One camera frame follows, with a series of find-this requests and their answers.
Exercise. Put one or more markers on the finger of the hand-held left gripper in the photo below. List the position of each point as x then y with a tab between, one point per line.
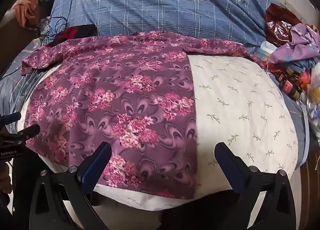
10	117
26	132

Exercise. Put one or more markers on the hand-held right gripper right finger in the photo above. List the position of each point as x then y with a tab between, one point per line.
231	167

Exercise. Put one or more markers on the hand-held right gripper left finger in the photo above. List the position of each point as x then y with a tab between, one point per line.
98	167

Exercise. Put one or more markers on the purple floral garment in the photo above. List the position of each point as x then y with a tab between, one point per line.
112	94

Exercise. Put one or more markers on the person's left hand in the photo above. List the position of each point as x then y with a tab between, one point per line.
5	178

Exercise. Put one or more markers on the white leaf-print pillow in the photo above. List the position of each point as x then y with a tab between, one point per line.
237	107

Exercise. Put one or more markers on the clear plastic bag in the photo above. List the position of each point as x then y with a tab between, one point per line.
312	109

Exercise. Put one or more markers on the red patterned bag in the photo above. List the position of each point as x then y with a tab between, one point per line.
290	82

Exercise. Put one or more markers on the red and black cloth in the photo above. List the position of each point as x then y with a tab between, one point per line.
75	33

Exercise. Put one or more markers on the orange cloth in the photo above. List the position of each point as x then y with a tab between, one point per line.
27	7

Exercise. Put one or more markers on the white plastic packet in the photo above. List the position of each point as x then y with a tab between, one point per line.
266	49

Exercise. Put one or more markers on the blue cloth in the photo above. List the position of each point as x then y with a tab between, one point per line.
307	64

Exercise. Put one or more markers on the lilac printed cloth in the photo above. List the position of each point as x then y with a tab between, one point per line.
300	44

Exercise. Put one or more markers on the red plastic bag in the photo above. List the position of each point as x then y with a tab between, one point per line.
277	24

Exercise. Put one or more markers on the blue plaid quilt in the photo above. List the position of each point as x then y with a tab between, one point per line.
162	7

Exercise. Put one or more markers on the brown wooden bed frame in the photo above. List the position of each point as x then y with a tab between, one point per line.
15	42

